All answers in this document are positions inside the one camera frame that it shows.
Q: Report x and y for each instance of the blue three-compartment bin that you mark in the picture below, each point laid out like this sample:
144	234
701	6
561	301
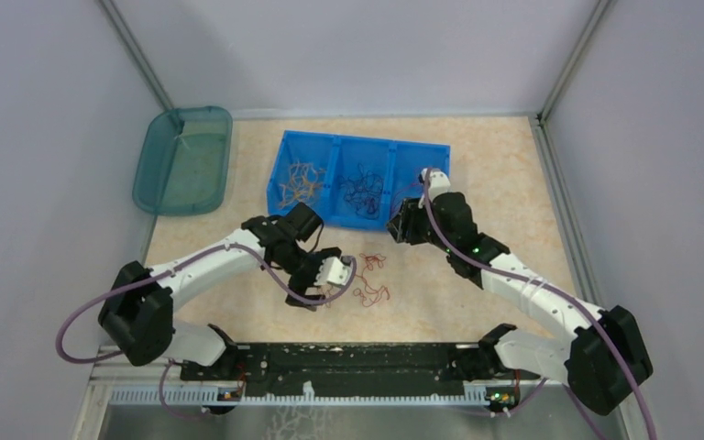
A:
351	182

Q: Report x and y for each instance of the aluminium frame rail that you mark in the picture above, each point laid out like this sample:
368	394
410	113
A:
161	382

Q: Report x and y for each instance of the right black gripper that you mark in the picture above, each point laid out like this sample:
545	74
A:
402	226

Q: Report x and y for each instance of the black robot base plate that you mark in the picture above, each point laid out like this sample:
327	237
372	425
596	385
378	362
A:
456	374

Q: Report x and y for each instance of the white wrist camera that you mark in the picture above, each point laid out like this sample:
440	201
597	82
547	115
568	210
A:
336	271
434	182

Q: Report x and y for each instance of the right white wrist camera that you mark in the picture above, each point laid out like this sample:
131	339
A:
434	182

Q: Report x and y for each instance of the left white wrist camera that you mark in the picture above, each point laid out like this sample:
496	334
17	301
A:
336	271

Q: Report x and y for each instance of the teal translucent plastic tray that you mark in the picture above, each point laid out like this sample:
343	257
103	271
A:
183	165

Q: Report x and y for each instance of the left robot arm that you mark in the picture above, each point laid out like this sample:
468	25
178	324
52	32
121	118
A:
139	315

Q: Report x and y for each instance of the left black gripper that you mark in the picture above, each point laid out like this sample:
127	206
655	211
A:
300	287

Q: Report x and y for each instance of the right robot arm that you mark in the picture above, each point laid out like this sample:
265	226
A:
599	354

